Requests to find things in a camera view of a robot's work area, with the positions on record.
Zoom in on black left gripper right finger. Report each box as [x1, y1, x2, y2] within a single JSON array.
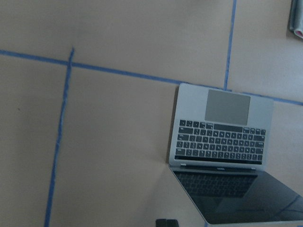
[[167, 219, 178, 227]]

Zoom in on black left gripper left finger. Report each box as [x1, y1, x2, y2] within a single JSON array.
[[155, 218, 167, 227]]

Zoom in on silver grey laptop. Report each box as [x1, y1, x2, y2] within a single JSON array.
[[169, 83, 303, 226]]

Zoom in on grey pink folded cloth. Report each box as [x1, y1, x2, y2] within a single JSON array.
[[289, 0, 303, 38]]

